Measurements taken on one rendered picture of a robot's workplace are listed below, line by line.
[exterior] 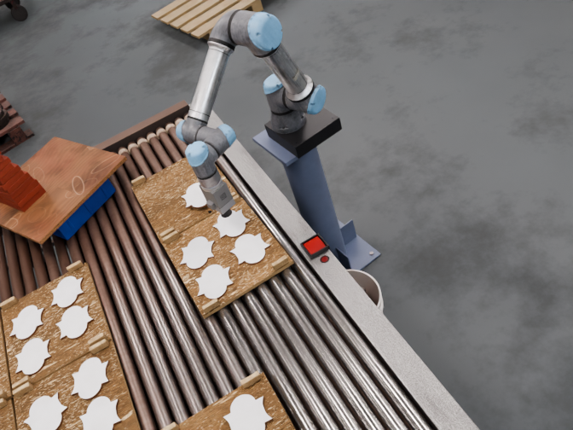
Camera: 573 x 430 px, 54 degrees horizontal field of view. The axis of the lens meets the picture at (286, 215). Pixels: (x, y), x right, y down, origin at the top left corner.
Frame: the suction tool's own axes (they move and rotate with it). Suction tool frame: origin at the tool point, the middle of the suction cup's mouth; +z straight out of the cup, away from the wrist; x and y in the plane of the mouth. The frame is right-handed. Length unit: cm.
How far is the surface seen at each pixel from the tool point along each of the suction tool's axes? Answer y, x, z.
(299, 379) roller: 63, -28, 8
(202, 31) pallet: -286, 173, 87
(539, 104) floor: 5, 216, 100
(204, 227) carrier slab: -8.5, -7.1, 6.1
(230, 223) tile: 0.2, -0.4, 5.3
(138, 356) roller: 15, -55, 8
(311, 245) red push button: 32.3, 9.9, 6.8
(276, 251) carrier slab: 24.1, 0.7, 6.1
